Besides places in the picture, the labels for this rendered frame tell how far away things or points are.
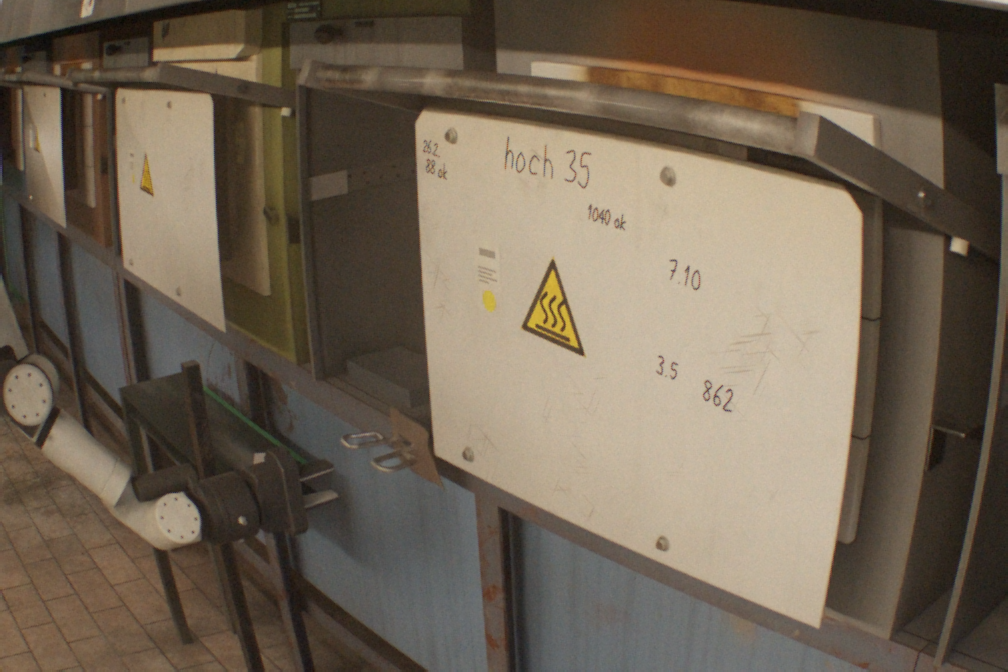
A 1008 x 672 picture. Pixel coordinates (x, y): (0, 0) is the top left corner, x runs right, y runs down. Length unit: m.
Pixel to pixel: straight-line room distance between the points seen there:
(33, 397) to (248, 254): 0.80
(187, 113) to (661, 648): 1.16
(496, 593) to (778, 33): 0.94
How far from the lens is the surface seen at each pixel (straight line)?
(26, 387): 1.40
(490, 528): 1.65
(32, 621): 3.00
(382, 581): 2.13
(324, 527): 2.28
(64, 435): 1.44
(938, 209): 0.92
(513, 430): 1.30
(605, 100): 0.92
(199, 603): 3.00
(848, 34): 1.03
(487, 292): 1.28
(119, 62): 2.77
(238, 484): 1.49
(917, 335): 1.04
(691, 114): 0.86
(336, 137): 1.89
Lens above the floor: 1.50
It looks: 17 degrees down
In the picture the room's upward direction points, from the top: 3 degrees counter-clockwise
